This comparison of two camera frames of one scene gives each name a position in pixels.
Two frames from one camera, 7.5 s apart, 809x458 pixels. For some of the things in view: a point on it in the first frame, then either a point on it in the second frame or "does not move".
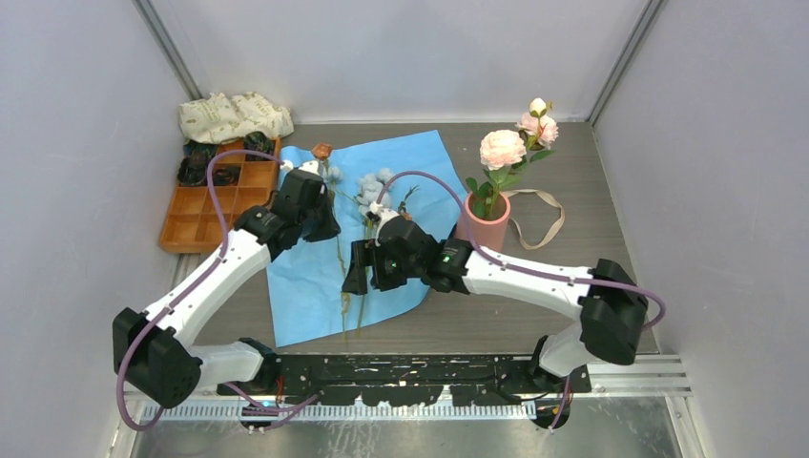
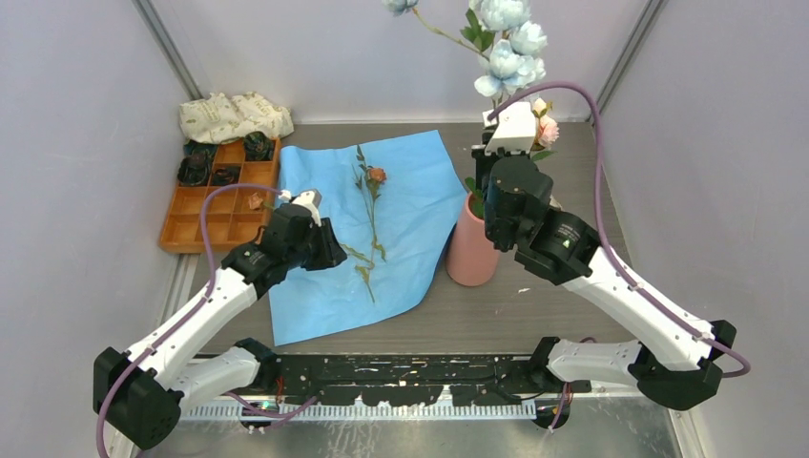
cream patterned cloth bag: x=220 y=117 does not move
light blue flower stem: x=363 y=295 to x=497 y=33
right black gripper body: x=389 y=272 to x=483 y=167
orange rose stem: x=403 y=203 to x=257 y=202
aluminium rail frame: x=640 y=406 does not move
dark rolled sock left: x=193 y=170 does not move
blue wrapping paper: x=414 y=175 does not move
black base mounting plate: x=414 y=380 does not move
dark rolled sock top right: x=258 y=141 does not move
